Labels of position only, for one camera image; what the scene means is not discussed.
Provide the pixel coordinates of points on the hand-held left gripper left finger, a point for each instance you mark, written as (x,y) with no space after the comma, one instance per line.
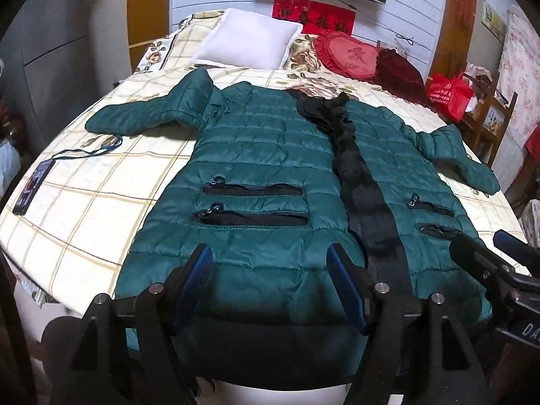
(197,272)

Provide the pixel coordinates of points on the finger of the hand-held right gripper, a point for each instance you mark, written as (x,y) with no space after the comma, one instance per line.
(468,253)
(512,242)

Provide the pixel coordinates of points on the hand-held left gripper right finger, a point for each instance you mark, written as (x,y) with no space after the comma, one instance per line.
(346,289)

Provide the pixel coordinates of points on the green puffer jacket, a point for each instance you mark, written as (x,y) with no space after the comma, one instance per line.
(261,143)

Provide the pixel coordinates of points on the bed with floral checked sheet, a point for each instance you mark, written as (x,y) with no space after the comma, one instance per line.
(105,219)

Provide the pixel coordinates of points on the wooden chair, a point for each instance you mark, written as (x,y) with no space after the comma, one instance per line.
(498,135)

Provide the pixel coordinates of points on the red shopping bag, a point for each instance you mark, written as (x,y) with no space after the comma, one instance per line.
(449,97)

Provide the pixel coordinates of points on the floral curtain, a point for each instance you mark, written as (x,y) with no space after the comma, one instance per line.
(523,71)

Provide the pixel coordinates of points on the black smartphone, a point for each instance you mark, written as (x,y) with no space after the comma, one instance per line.
(34,185)

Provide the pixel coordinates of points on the dark red velvet cushion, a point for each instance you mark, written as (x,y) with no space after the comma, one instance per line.
(400,74)

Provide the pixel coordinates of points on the light cloth bundle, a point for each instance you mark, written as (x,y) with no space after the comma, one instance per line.
(9,164)

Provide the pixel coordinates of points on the red heart-shaped cushion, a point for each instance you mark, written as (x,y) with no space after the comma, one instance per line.
(350,57)

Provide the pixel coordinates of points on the white square pillow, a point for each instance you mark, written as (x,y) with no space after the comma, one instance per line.
(249,36)

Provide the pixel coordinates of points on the grey wardrobe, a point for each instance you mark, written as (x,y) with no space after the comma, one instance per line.
(55,50)

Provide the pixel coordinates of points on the wooden door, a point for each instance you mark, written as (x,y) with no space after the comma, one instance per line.
(147,12)

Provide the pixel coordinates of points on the framed wall picture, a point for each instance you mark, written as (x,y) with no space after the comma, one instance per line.
(493,19)

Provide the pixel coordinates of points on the wooden door frame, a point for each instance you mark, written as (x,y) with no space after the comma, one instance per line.
(449,21)

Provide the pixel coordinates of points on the red wall banner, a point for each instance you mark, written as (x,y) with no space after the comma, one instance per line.
(312,14)

